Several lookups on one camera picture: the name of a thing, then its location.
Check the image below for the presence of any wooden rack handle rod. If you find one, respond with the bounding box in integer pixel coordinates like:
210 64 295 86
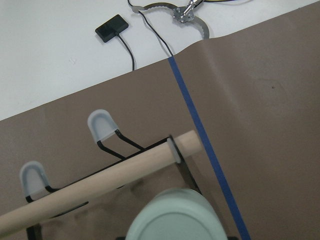
0 130 202 238

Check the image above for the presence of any small black puck sensor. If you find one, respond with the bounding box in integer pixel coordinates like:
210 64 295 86
95 14 129 43

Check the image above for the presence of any metal stand with green clip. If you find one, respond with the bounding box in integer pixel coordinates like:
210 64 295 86
127 0 210 40

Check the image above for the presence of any light green cup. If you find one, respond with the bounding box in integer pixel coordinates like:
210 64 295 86
125 188 228 240

